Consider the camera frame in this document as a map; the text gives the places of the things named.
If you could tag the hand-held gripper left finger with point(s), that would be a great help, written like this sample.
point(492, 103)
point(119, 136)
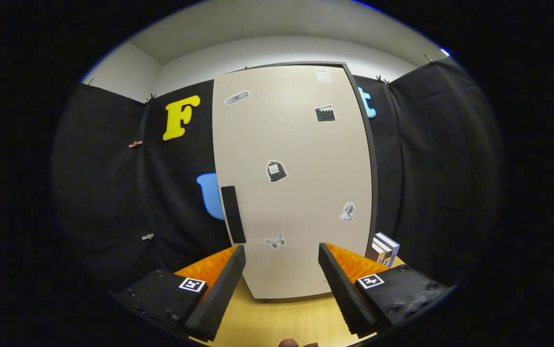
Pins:
point(219, 294)

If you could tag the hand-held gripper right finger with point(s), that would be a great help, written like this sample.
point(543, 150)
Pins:
point(343, 294)

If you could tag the dark grey shoe cabinet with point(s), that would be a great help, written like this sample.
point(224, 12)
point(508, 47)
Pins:
point(375, 193)

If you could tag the white upright book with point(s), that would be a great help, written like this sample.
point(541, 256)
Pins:
point(375, 251)
point(389, 242)
point(383, 255)

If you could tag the wooden clothes peg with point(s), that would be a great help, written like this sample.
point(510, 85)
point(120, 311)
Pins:
point(135, 144)

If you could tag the small black clip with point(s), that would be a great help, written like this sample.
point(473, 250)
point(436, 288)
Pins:
point(429, 59)
point(382, 80)
point(88, 83)
point(150, 99)

